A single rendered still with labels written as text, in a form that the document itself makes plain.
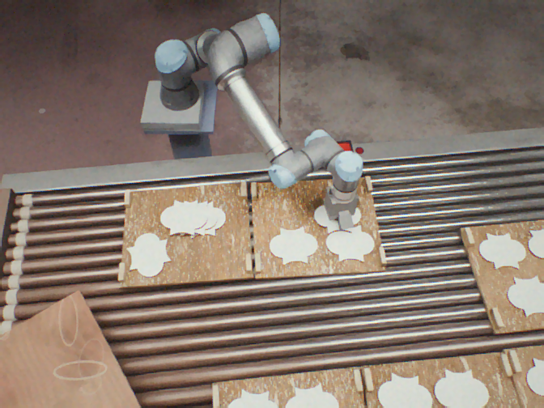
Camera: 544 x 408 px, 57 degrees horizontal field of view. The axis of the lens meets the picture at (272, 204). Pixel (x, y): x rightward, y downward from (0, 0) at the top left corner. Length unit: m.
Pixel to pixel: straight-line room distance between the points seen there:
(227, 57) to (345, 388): 0.98
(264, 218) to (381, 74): 1.99
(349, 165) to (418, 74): 2.18
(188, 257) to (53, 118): 1.98
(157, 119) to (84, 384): 0.99
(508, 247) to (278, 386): 0.85
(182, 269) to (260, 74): 2.02
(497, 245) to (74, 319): 1.29
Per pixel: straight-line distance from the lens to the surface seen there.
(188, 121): 1.93
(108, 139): 3.17
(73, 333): 1.49
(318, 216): 1.63
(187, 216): 1.64
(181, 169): 1.80
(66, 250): 1.75
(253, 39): 1.49
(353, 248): 1.60
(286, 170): 1.37
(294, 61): 3.45
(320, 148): 1.43
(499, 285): 1.70
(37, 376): 1.49
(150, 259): 1.61
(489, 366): 1.60
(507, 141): 2.04
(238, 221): 1.64
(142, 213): 1.71
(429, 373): 1.54
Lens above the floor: 2.38
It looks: 60 degrees down
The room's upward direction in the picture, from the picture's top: straight up
